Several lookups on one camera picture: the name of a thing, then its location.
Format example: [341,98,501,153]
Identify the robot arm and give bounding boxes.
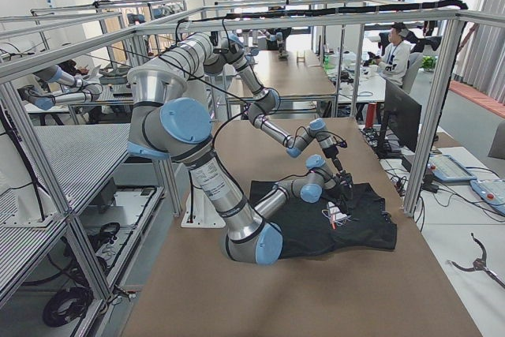
[153,33,346,171]
[128,64,353,265]

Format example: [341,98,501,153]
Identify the metal grabber tool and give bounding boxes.
[447,233,505,289]

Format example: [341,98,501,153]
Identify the seated person white hoodie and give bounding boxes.
[373,22,410,87]

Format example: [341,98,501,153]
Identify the standing person dark clothes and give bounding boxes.
[264,27,292,51]

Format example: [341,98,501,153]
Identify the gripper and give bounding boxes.
[340,173,354,201]
[325,146,342,171]

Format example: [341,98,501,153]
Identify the black printed t-shirt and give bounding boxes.
[266,183,397,259]

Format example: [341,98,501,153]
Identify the black computer monitor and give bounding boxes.
[376,81,422,159]

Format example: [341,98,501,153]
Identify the aluminium cage frame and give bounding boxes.
[1,0,467,297]

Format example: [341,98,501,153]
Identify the red cylinder bottle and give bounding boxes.
[365,102,377,129]

